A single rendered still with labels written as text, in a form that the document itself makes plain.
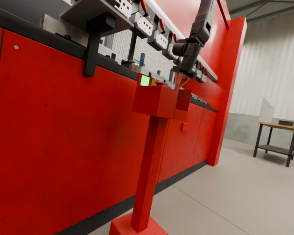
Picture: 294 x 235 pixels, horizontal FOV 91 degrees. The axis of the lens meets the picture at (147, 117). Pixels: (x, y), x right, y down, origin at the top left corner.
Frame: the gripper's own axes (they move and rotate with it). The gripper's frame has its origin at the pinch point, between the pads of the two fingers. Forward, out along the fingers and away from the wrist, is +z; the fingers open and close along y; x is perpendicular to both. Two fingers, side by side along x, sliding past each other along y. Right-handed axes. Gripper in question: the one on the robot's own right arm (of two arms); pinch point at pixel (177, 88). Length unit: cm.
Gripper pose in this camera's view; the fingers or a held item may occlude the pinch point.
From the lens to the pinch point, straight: 69.8
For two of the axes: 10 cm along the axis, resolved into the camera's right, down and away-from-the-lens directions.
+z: -3.4, 9.1, 2.5
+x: -7.5, -1.0, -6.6
